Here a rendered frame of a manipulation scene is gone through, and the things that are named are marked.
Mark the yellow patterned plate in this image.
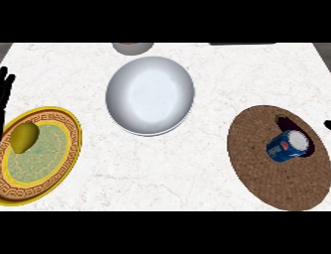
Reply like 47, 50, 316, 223
0, 105, 83, 207

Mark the blue can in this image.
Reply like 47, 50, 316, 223
264, 129, 312, 164

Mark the white bowl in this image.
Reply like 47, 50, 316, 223
103, 56, 196, 137

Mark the yellow mango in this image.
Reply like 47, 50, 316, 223
9, 121, 41, 155

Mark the brown round placemat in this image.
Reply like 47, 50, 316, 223
226, 104, 331, 211

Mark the grey round container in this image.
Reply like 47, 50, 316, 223
111, 42, 155, 57

